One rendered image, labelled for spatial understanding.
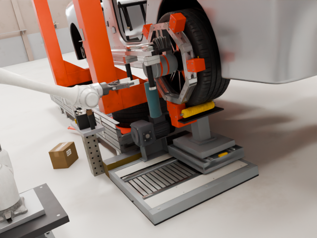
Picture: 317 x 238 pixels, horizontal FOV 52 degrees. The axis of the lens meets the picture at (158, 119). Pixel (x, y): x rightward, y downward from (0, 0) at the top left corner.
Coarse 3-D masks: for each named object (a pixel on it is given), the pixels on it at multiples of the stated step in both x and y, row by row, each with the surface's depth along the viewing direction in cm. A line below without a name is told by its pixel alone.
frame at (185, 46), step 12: (156, 24) 215; (168, 24) 203; (156, 36) 229; (180, 36) 201; (180, 48) 197; (192, 72) 201; (156, 84) 243; (192, 84) 203; (168, 96) 231; (180, 96) 216
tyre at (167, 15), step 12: (168, 12) 215; (180, 12) 207; (192, 12) 207; (204, 12) 210; (192, 24) 199; (204, 24) 200; (192, 36) 197; (204, 36) 197; (204, 48) 195; (216, 48) 199; (204, 60) 196; (216, 60) 200; (204, 72) 199; (216, 72) 203; (204, 84) 203; (216, 84) 208; (228, 84) 215; (192, 96) 218; (204, 96) 212; (216, 96) 222
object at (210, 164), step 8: (176, 152) 251; (184, 152) 250; (224, 152) 237; (232, 152) 230; (240, 152) 234; (184, 160) 243; (192, 160) 232; (200, 160) 232; (208, 160) 225; (216, 160) 225; (224, 160) 228; (232, 160) 232; (200, 168) 225; (208, 168) 223; (216, 168) 226
